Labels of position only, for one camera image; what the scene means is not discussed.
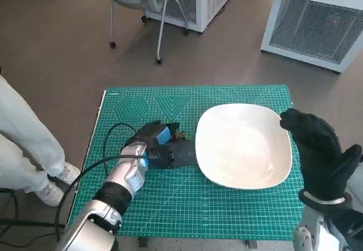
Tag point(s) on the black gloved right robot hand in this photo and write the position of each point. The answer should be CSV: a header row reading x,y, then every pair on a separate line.
x,y
317,149

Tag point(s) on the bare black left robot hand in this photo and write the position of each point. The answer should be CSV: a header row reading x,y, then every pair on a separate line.
x,y
150,135

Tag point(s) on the purple toy grapes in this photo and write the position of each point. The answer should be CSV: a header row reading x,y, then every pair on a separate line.
x,y
180,136

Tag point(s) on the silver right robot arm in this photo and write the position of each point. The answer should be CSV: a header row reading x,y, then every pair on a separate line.
x,y
326,208

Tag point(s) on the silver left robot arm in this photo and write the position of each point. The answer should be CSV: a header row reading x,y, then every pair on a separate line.
x,y
113,191

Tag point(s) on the white plate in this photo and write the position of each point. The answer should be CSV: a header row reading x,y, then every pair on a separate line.
x,y
244,149

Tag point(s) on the green cutting mat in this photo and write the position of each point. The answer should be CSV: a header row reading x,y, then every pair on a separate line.
x,y
198,211

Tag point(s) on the white cabinet with grey mesh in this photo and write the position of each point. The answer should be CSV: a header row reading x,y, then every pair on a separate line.
x,y
309,27

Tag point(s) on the standing person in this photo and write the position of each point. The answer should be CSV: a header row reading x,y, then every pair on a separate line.
x,y
22,137

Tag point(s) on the white cabinet with louvred side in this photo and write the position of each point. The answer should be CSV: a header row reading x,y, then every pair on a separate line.
x,y
210,1

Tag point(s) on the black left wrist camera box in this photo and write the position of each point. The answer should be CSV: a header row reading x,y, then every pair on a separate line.
x,y
181,154

